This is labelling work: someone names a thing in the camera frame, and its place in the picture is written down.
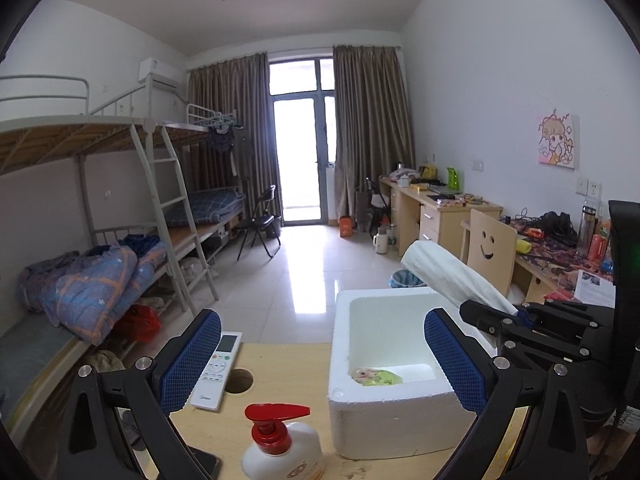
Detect blue plaid quilt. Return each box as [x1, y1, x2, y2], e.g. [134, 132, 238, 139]
[16, 235, 166, 346]

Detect orange bag on floor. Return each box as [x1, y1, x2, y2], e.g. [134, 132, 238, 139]
[337, 216, 354, 238]

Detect brown curtain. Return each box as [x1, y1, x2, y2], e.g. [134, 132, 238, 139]
[189, 53, 280, 206]
[333, 46, 416, 217]

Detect anime wall picture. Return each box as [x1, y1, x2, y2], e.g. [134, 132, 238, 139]
[538, 110, 576, 170]

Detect wooden smiley chair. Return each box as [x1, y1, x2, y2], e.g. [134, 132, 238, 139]
[466, 209, 518, 296]

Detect white foam box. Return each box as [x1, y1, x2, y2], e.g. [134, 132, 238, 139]
[328, 287, 497, 460]

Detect glass balcony door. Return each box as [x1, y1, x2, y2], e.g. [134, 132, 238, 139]
[269, 55, 336, 226]

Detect white air conditioner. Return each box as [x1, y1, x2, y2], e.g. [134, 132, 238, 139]
[138, 58, 186, 89]

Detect blue lined trash bin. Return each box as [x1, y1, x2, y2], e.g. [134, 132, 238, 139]
[388, 269, 425, 288]

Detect grey metal bunk bed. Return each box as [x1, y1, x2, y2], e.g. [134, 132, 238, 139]
[1, 74, 224, 444]

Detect black folding chair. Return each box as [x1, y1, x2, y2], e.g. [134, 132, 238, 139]
[236, 184, 281, 260]

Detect white remote control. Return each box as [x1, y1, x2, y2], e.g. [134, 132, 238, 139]
[189, 332, 243, 412]

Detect white printed paper sheet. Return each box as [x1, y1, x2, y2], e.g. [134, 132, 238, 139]
[574, 270, 616, 308]

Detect red pump lotion bottle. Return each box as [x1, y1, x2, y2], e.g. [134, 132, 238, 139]
[241, 403, 324, 480]

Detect wooden drawer desk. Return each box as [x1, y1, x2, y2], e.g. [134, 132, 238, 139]
[378, 178, 502, 257]

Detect green soft item in box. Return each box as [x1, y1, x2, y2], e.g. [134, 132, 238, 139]
[352, 368, 404, 387]

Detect white foam sleeve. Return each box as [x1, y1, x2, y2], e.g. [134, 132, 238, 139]
[401, 240, 518, 315]

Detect white thermos kettle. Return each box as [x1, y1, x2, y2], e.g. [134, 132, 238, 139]
[372, 226, 388, 255]

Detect left brown curtain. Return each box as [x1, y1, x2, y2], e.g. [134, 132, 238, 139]
[189, 53, 280, 206]

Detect right brown curtain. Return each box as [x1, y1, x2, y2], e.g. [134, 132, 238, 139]
[333, 46, 416, 217]

